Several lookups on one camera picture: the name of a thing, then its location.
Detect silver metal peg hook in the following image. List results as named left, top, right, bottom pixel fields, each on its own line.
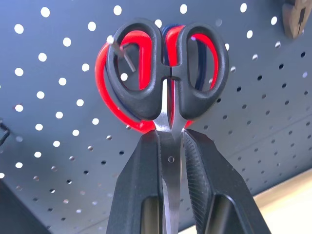
left=106, top=35, right=137, bottom=73

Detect black handled steel scissors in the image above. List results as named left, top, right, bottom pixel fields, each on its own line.
left=105, top=18, right=230, bottom=234

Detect dark grey perforated pegboard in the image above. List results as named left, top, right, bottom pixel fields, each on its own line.
left=0, top=0, right=312, bottom=234

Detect pliers with dark handles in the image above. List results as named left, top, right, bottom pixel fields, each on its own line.
left=282, top=0, right=308, bottom=39

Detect black pegboard hook bracket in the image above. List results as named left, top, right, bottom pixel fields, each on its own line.
left=0, top=119, right=11, bottom=147

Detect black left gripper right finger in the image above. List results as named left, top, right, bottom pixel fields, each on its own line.
left=181, top=128, right=272, bottom=234

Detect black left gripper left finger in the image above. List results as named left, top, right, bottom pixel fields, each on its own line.
left=105, top=129, right=164, bottom=234

